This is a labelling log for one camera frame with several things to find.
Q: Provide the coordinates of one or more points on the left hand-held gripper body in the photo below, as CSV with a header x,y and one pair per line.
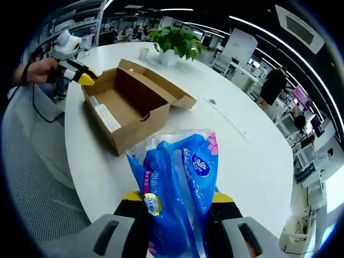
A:
x,y
64,48

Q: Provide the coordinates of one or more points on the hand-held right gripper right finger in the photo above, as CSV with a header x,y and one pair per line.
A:
x,y
225,215

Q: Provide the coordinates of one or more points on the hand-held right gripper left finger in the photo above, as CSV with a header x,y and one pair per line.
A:
x,y
131,215

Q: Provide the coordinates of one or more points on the brown cardboard shoe box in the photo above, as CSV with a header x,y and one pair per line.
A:
x,y
126,107

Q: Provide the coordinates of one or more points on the blue soft tissue pack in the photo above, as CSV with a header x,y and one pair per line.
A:
x,y
174,188

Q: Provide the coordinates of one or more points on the person's left hand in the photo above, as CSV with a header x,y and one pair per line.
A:
x,y
40,71

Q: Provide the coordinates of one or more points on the grey metal shelf rack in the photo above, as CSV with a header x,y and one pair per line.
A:
x,y
80,21

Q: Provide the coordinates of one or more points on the black wristband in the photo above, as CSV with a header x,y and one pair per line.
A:
x,y
25,72

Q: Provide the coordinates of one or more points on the white paper cup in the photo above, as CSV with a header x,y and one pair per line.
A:
x,y
144,53

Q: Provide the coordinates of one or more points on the green plant in white pot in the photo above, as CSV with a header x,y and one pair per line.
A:
x,y
174,43

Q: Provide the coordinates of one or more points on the grey mesh office chair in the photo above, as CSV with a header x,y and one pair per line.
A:
x,y
32,161

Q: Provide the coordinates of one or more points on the white office chair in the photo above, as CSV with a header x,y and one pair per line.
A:
x,y
305,157

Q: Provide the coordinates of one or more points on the white office desk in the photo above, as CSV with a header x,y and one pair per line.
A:
x,y
244,79

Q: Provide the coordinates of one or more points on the purple display screen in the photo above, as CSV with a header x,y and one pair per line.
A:
x,y
302,96

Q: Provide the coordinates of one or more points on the linear ceiling light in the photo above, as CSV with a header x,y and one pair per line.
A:
x,y
242,21

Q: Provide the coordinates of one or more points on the ceiling air conditioner vent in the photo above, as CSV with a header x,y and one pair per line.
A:
x,y
301,27

